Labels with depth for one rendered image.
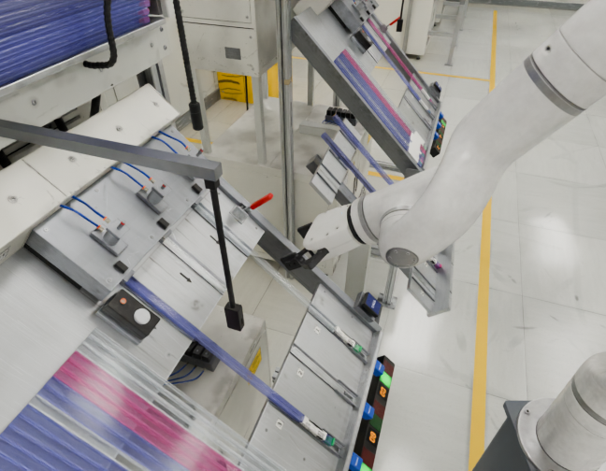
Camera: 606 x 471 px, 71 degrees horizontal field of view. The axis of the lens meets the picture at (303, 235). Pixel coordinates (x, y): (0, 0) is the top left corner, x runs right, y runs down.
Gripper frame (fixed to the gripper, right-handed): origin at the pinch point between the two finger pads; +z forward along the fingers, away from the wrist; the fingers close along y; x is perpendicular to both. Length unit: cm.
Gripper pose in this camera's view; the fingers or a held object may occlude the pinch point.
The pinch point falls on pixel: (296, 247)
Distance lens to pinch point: 82.8
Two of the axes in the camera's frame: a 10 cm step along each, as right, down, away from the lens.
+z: -7.4, 2.9, 6.0
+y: -3.4, 6.1, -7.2
